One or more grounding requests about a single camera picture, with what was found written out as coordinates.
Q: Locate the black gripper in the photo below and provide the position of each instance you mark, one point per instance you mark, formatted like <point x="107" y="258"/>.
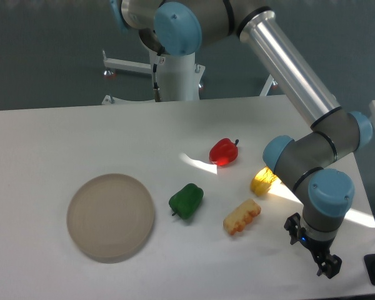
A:
<point x="317" y="242"/>

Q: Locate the beige round plate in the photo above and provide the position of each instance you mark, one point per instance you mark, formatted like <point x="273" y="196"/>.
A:
<point x="110" y="217"/>

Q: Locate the yellow bell pepper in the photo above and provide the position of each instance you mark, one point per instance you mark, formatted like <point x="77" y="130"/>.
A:
<point x="263" y="181"/>

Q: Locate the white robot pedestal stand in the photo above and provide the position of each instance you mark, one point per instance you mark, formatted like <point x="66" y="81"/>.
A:
<point x="173" y="78"/>

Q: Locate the red bell pepper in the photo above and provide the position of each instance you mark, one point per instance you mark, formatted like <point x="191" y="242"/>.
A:
<point x="224" y="152"/>

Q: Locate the yellow orange toy food piece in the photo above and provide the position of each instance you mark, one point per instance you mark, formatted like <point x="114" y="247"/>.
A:
<point x="241" y="216"/>

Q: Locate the green bell pepper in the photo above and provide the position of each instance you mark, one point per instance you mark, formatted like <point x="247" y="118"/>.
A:
<point x="186" y="201"/>

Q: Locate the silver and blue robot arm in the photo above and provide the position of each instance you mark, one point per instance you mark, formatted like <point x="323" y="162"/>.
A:
<point x="181" y="28"/>

